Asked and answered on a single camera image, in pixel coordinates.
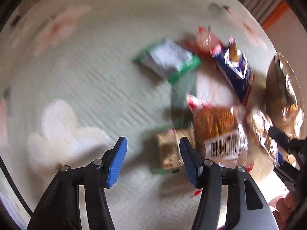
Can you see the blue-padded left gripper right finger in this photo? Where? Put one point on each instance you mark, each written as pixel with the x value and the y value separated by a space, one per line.
pixel 206 175

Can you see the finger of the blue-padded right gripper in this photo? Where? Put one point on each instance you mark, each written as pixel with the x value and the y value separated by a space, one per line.
pixel 286 143

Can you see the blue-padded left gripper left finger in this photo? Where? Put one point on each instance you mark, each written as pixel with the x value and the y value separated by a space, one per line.
pixel 100 174

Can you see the red striped biscuit bag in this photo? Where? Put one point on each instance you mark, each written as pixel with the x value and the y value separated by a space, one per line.
pixel 219 131

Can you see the green edged nut bar packet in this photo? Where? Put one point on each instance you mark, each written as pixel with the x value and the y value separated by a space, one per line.
pixel 162 147

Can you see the blue cracker snack packet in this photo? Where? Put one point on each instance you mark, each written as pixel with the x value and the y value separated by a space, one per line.
pixel 235 67

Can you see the green white snack packet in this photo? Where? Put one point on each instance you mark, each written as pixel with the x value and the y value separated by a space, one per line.
pixel 168 59

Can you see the red clear snack packet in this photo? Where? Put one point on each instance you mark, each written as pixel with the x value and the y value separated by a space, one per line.
pixel 204 42

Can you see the dark seaweed snack packet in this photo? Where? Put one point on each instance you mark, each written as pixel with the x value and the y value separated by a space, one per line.
pixel 259 123

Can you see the person's right hand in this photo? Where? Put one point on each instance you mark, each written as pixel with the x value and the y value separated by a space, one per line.
pixel 282 208

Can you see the round gold ribbed tray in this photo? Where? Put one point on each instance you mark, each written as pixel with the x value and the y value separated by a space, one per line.
pixel 284 102

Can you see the floral green quilted bedspread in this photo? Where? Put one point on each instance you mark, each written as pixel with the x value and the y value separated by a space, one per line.
pixel 70 87

